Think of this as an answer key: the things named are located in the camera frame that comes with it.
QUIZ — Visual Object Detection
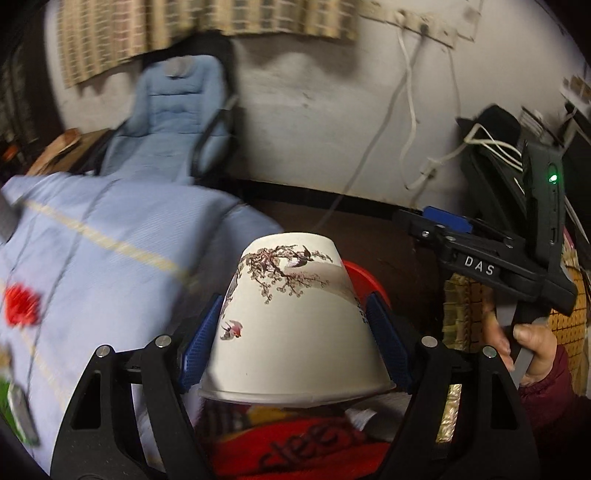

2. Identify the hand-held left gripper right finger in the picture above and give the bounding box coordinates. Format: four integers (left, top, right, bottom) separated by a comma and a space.
365, 292, 541, 480

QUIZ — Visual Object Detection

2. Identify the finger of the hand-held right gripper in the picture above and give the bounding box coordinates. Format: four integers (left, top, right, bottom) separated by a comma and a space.
422, 205, 523, 260
392, 209, 463, 253

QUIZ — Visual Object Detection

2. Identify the blue cushioned chair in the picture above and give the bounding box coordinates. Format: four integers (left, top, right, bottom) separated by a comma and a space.
99, 34, 238, 188

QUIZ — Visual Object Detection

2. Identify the red yarn pompom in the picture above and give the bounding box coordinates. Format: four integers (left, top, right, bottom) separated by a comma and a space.
4, 282, 44, 326

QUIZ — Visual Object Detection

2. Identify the red cloth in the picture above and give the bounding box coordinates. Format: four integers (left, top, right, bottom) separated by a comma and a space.
198, 401, 398, 480

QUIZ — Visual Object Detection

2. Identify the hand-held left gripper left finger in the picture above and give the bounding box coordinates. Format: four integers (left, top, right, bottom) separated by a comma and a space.
50, 292, 227, 480

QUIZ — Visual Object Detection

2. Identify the white wall outlet strip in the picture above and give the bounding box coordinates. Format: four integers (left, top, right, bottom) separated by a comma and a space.
358, 0, 476, 49

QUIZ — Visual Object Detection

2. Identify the yellow bamboo seat mat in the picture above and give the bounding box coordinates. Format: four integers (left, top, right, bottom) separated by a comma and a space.
436, 240, 591, 444

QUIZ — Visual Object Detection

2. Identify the beige checked curtain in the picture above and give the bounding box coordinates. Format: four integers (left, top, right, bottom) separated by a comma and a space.
55, 0, 358, 88

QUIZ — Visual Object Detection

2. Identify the wooden side table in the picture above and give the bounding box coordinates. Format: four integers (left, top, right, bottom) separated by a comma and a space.
25, 128, 114, 178

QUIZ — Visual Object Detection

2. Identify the person's right forearm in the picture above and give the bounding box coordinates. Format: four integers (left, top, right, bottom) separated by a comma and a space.
517, 344, 591, 480

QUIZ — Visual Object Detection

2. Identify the printed paper cup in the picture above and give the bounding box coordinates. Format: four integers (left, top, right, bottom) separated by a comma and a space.
198, 232, 397, 408

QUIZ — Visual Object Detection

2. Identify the person's right hand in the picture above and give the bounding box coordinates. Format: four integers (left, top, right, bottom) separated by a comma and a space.
482, 313, 559, 387

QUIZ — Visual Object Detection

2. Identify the red plastic basket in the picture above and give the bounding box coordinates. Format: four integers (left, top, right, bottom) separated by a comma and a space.
342, 261, 392, 310

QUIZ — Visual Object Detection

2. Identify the blue striped tablecloth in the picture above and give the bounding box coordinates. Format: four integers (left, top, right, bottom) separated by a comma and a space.
0, 172, 284, 472

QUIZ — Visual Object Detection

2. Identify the green foil wrapper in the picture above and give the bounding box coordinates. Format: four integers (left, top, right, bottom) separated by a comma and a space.
0, 376, 40, 448

